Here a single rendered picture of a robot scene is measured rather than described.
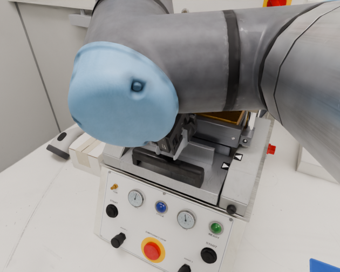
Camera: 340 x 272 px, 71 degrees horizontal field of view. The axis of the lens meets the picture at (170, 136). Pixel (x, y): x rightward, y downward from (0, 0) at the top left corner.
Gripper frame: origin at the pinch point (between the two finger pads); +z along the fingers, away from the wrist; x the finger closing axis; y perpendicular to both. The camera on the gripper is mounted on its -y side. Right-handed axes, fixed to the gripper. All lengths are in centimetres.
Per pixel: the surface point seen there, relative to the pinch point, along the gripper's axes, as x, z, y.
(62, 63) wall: -114, 46, -58
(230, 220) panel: 14.1, 5.6, 9.6
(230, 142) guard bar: 9.9, -0.5, -3.3
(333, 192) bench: 39, 33, -18
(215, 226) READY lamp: 11.8, 6.5, 11.6
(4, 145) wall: -143, 77, -1
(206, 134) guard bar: 5.0, -1.0, -3.5
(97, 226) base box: -15.8, 16.7, 20.2
